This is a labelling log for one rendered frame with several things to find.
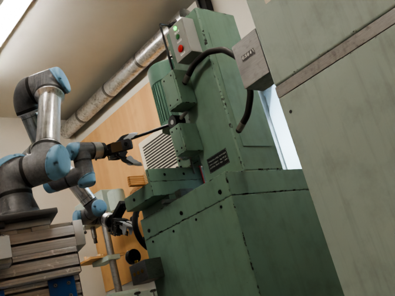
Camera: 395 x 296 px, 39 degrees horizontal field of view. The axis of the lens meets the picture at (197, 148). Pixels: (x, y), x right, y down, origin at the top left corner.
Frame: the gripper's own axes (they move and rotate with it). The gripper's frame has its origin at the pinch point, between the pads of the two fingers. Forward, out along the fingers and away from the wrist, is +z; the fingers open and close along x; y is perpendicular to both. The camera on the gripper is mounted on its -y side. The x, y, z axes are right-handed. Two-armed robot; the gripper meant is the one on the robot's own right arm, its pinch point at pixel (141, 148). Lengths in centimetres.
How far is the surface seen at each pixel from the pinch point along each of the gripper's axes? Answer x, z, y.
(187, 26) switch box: -39, -2, -47
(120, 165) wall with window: -36, 135, 228
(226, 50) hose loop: -22, -2, -66
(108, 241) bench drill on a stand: 33, 97, 204
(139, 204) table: 26.5, -15.5, -15.0
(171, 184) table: 20.8, -5.1, -24.8
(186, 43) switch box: -32, -4, -47
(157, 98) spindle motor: -20.3, 4.4, -11.6
